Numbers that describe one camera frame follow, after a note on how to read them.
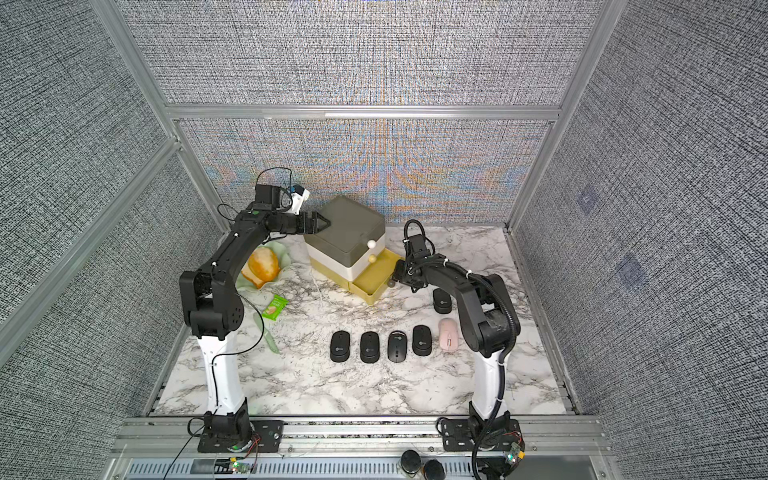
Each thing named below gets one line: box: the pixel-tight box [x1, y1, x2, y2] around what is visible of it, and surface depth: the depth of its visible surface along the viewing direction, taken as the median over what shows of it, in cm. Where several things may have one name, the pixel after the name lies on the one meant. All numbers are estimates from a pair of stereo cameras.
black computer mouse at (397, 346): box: [387, 330, 407, 363], surface depth 88 cm
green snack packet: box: [262, 294, 289, 321], surface depth 97 cm
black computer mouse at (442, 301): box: [433, 288, 452, 314], surface depth 97 cm
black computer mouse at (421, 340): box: [412, 324, 432, 357], surface depth 90 cm
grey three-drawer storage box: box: [304, 195, 403, 305], surface depth 95 cm
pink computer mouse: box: [438, 318, 459, 352], surface depth 90 cm
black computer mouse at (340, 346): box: [330, 330, 351, 363], surface depth 88 cm
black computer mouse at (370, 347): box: [360, 331, 380, 364], surface depth 88 cm
